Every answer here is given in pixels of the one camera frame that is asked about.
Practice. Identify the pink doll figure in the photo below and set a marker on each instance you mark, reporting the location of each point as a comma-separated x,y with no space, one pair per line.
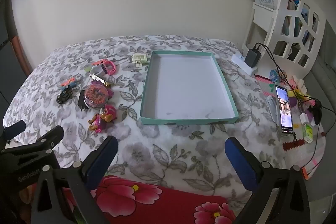
101,120

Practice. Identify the black power adapter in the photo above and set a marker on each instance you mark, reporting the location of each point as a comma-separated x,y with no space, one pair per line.
253,57

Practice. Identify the round container of rubber bands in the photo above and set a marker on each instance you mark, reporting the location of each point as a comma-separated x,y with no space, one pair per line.
95,95

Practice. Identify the cream plastic clip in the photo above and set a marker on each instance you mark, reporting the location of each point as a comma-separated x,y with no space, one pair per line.
139,57

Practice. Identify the small white charger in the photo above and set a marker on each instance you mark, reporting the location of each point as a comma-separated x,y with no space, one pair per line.
304,118

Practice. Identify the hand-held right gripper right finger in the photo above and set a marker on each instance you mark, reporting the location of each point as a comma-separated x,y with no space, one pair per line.
241,166

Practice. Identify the row of books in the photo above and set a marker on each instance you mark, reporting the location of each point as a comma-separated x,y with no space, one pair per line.
291,2

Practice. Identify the black computer mouse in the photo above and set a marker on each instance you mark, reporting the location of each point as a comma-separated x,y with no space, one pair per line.
316,111

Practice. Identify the black charger plug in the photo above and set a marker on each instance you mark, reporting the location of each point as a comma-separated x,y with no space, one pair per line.
81,103

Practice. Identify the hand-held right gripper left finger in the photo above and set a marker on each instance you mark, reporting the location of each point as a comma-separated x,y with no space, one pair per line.
102,161

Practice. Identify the brown pole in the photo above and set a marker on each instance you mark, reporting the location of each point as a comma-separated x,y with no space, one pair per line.
17,50

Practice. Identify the red floral blanket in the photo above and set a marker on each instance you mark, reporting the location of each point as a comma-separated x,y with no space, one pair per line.
157,203

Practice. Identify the white lattice bookshelf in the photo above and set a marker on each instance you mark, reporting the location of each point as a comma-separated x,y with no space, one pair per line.
280,3

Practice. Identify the black toy car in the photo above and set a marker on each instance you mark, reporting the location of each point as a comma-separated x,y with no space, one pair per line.
64,95

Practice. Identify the green and white small box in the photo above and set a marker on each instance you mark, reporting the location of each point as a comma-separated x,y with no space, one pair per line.
307,133

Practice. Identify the artificial flowers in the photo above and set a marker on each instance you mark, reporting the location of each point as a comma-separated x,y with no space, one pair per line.
296,82

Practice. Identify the coral and blue toy car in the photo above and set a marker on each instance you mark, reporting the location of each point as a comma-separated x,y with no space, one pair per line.
68,83

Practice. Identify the teal cardboard box tray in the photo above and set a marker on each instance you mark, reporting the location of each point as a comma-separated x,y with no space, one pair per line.
183,87

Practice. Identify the smartphone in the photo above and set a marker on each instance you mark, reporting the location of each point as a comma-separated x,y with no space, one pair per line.
284,111

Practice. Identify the coral and blue toy gun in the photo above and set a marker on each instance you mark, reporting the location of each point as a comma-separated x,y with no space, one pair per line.
99,62

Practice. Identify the pink smartwatch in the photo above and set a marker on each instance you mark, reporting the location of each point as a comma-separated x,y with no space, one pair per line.
111,67

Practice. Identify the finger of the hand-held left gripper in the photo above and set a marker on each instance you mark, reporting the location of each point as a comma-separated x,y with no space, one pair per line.
15,129
48,138

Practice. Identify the magenta pen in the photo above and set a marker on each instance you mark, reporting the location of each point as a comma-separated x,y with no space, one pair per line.
110,92

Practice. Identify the gold and white lipstick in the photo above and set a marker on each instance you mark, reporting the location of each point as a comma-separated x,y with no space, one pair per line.
99,79

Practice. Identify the white power strip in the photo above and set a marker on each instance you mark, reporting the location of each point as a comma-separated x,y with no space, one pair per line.
237,58

